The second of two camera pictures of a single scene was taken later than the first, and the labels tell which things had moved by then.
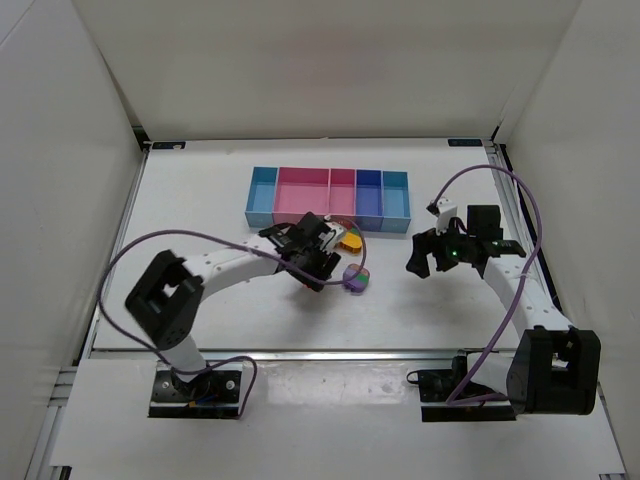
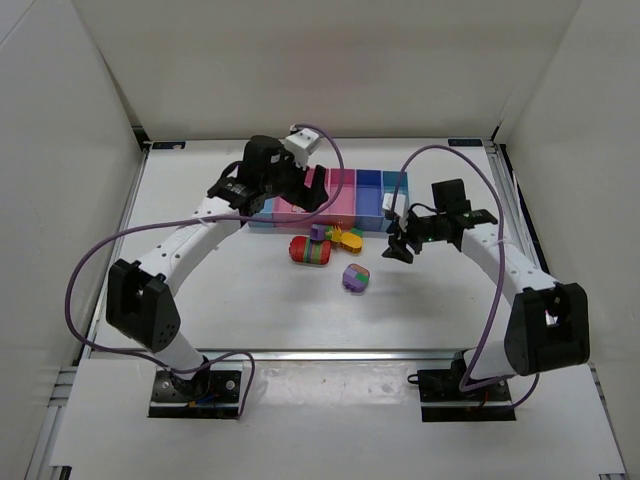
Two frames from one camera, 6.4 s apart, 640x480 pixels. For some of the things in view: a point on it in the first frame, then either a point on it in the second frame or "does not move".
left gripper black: (316, 263) → (302, 182)
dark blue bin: (369, 199) does not move
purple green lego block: (358, 283) does not move
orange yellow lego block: (352, 242) does not move
